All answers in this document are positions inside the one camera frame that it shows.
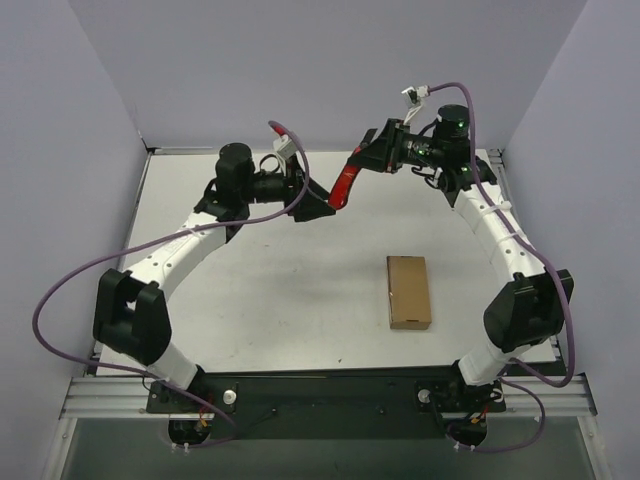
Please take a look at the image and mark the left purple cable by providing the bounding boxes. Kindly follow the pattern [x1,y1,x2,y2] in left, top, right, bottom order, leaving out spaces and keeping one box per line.
[31,119,311,371]

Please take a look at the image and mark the red black utility knife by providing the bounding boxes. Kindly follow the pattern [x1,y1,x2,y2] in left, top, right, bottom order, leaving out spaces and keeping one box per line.
[328,146,362,210]

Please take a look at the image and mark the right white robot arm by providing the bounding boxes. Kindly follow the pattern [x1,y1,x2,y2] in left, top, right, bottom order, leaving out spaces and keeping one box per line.
[348,104,576,388]

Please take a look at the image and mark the brown cardboard express box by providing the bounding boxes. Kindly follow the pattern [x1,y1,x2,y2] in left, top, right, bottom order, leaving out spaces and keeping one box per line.
[386,256,432,331]

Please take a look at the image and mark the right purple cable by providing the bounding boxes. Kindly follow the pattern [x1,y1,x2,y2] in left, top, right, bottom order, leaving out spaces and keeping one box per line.
[424,79,577,451]

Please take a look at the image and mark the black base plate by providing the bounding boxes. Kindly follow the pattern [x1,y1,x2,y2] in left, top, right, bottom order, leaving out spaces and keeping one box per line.
[146,366,506,444]

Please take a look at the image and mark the purple cable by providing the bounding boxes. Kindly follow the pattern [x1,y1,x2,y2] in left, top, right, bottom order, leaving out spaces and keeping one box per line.
[31,119,311,371]
[424,79,577,451]

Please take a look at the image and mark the aluminium frame rail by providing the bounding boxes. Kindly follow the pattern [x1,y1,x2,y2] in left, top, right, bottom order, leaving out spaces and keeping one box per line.
[61,376,597,422]

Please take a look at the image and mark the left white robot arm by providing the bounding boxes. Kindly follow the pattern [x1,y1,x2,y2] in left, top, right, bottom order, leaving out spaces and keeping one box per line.
[93,135,335,412]

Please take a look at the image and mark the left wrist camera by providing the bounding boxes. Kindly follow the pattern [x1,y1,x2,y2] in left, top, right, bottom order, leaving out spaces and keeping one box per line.
[273,135,298,162]

